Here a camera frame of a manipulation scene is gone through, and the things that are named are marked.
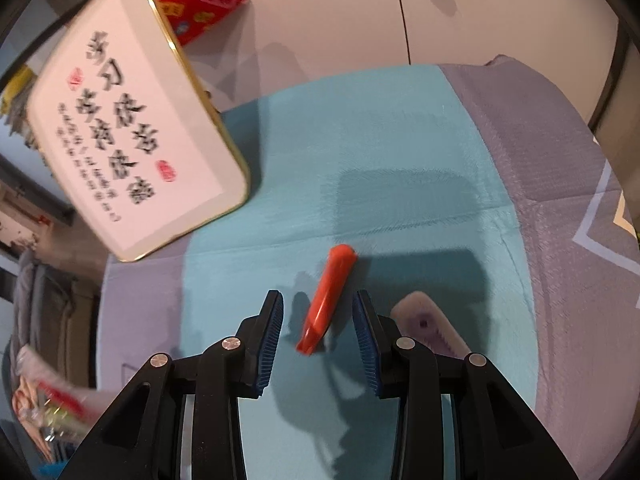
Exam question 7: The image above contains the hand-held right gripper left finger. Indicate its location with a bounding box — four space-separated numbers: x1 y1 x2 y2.
65 289 285 480

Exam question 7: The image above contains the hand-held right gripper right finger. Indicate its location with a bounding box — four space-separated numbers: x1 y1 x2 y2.
352 290 571 480

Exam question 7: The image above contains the white and purple highlighter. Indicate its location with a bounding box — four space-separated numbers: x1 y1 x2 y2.
390 291 472 361

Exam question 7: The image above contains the teal and grey tablecloth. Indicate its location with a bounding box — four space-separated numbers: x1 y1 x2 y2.
97 54 640 480

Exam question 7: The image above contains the grey sofa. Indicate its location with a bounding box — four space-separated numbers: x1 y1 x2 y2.
10 247 101 391

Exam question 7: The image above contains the framed calligraphy picture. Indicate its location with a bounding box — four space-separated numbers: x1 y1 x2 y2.
25 0 251 263

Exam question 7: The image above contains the red hanging ornament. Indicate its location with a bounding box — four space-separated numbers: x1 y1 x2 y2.
137 0 249 47

